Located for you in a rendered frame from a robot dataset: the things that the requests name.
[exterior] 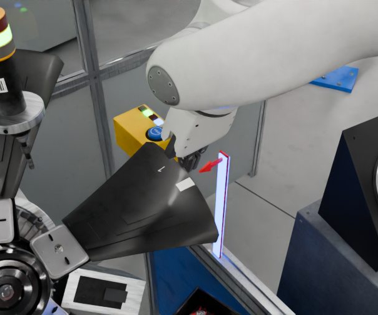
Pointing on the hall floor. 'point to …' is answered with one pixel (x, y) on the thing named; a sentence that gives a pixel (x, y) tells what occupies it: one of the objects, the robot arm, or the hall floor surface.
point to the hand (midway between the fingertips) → (188, 157)
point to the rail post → (151, 282)
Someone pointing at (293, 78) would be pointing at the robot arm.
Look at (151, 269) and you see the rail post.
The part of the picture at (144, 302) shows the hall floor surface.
